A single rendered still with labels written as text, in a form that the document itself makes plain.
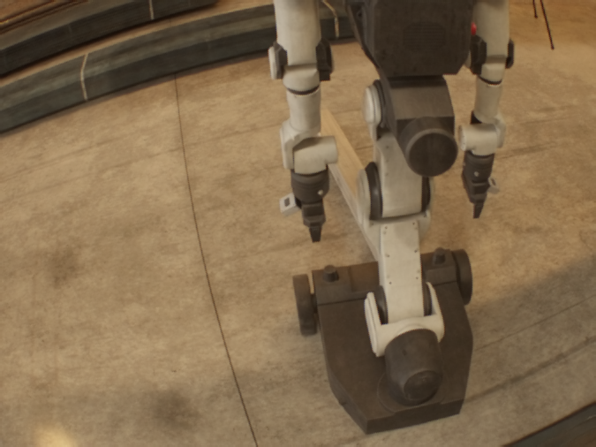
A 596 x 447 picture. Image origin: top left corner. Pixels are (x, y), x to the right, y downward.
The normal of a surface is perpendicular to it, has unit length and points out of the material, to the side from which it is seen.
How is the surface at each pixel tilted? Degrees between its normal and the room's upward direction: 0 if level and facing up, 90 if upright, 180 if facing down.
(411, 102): 45
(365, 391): 0
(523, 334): 0
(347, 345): 0
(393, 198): 86
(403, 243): 60
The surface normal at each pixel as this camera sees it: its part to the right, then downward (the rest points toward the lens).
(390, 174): 0.13, 0.75
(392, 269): 0.07, 0.16
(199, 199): -0.07, -0.77
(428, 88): 0.03, -0.10
